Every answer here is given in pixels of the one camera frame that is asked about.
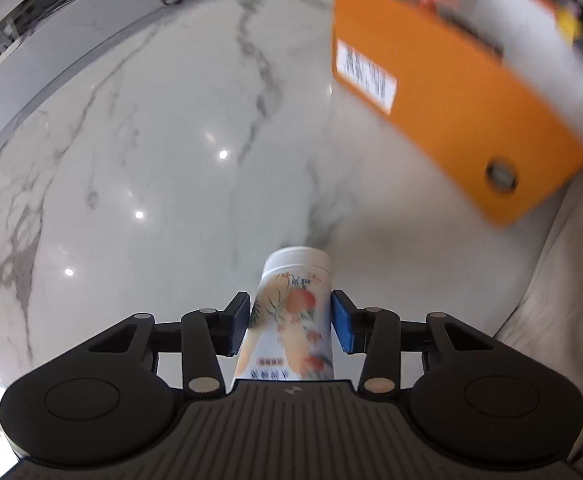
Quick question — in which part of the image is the yellow tape measure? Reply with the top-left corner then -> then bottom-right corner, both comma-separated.
555,6 -> 582,46

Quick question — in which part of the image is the dark blue cylindrical bottle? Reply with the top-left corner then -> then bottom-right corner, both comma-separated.
437,8 -> 504,60

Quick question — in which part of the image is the white hand cream tube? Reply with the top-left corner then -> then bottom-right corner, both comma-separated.
234,246 -> 334,382

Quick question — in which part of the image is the orange cardboard shoe box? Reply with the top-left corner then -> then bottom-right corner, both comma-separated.
331,0 -> 583,226

